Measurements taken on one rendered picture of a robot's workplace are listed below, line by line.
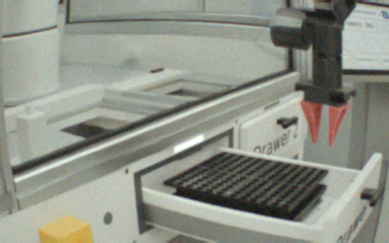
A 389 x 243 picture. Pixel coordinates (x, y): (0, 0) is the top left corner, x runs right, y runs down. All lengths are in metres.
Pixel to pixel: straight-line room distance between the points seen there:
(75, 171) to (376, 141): 1.24
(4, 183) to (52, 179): 0.09
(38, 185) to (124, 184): 0.18
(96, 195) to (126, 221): 0.09
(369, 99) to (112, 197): 1.10
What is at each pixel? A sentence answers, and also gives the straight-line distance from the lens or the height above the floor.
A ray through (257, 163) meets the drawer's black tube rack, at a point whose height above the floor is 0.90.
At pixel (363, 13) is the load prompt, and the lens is 1.70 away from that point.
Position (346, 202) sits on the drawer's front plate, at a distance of 0.70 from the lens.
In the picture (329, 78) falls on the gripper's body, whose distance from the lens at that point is 0.82.
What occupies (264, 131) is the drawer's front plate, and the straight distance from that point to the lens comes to 1.12.
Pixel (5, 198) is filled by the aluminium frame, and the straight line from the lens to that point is 0.63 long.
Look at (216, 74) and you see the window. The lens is 0.99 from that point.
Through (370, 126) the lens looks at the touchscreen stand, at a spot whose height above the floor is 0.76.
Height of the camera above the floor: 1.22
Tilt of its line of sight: 15 degrees down
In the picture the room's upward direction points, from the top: 1 degrees counter-clockwise
